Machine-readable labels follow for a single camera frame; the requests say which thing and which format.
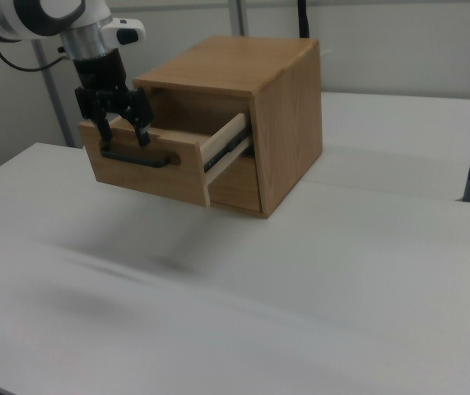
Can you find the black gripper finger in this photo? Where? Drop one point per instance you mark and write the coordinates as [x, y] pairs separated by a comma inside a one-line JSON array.
[[142, 117], [102, 123]]

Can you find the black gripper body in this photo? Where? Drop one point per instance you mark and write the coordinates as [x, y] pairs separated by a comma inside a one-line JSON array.
[[100, 74]]

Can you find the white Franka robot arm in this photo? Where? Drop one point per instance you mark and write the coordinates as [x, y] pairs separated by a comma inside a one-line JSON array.
[[33, 16]]

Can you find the wooden two-drawer cabinet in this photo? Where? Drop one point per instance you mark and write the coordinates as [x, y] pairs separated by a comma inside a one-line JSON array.
[[267, 103]]

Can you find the black vertical pole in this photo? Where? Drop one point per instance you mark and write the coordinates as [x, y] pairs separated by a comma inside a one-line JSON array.
[[303, 18]]

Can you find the grey metal frame post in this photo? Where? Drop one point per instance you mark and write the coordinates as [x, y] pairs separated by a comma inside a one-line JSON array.
[[238, 16], [55, 98]]

